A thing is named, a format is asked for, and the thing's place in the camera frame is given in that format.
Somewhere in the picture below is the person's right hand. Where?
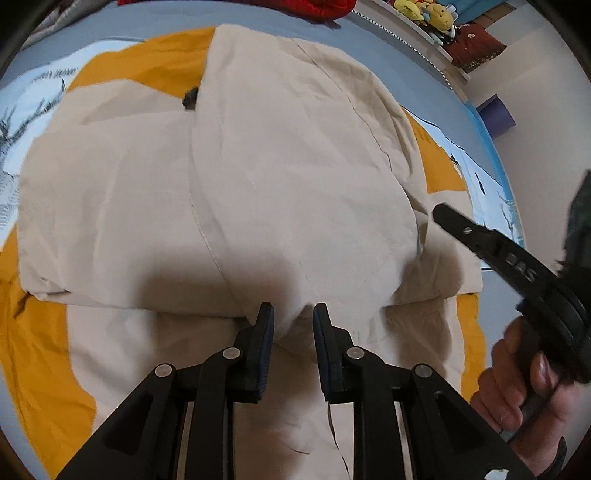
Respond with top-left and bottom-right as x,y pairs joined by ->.
471,316 -> 591,463

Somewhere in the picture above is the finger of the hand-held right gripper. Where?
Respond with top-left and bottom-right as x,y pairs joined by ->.
432,203 -> 498,258

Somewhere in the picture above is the light blue printed sheet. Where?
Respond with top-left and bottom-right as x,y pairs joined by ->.
0,37 -> 527,278

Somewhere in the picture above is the beige and yellow jacket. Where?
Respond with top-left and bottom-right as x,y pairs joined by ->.
0,23 -> 485,480

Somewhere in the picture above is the yellow plush toy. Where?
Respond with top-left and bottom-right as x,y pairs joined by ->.
392,0 -> 428,22
422,2 -> 461,31

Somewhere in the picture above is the white window sill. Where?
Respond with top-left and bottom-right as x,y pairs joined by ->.
369,0 -> 472,85

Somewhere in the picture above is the red folded quilt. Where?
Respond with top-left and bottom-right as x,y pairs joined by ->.
117,0 -> 356,22

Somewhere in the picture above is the dark red cushion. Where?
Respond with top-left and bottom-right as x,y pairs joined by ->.
443,21 -> 508,73

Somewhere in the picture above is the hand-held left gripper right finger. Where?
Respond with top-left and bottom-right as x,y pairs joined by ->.
313,303 -> 539,480

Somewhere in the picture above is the bed with grey sheet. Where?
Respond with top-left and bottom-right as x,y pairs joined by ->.
0,0 -> 532,480

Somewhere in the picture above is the person's right forearm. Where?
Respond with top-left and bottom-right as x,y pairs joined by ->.
536,434 -> 587,480

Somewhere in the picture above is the purple bag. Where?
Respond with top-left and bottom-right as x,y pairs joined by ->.
475,93 -> 516,139

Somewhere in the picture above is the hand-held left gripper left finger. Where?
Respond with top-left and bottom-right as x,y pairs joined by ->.
55,302 -> 276,480

